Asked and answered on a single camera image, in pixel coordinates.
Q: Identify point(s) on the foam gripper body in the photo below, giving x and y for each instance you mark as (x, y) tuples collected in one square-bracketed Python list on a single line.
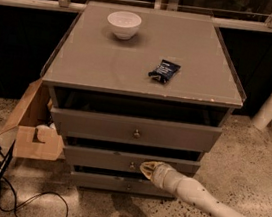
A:
[(159, 173)]

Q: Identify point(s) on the grey drawer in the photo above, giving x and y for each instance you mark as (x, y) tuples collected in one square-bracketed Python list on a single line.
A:
[(126, 157), (113, 180), (138, 121)]

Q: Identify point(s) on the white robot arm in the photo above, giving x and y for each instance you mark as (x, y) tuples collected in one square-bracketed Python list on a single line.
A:
[(187, 189)]

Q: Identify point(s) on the grey top drawer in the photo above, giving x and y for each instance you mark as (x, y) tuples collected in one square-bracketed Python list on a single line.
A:
[(138, 121)]

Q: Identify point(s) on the grey bottom drawer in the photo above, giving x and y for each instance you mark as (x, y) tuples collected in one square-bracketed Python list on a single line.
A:
[(113, 180)]

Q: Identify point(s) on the grey drawer cabinet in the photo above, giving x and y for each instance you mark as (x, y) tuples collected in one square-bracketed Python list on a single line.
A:
[(93, 59)]

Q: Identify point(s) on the dark blue snack packet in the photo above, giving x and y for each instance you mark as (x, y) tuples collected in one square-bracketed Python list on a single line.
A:
[(164, 72)]

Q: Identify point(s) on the brown cardboard box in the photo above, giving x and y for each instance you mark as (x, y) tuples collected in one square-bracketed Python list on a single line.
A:
[(36, 136)]

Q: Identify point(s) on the white ceramic bowl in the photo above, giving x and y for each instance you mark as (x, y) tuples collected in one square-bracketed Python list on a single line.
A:
[(124, 24)]

